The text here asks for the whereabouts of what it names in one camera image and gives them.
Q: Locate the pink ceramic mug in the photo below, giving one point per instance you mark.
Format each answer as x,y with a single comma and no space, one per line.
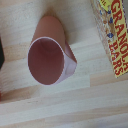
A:
50,36

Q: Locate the granola bars box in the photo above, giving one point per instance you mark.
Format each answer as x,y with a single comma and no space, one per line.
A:
117,36

